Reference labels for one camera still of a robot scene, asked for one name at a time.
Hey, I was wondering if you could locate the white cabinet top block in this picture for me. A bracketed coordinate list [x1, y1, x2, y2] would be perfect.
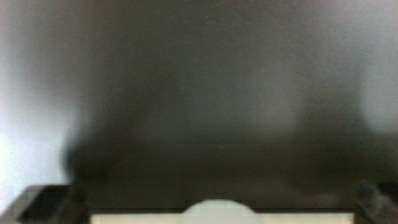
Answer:
[88, 200, 355, 224]

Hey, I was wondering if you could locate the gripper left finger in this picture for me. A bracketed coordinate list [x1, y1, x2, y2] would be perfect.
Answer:
[17, 185, 88, 224]

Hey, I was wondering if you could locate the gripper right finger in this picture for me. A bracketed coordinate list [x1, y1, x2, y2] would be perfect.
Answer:
[353, 182, 398, 224]

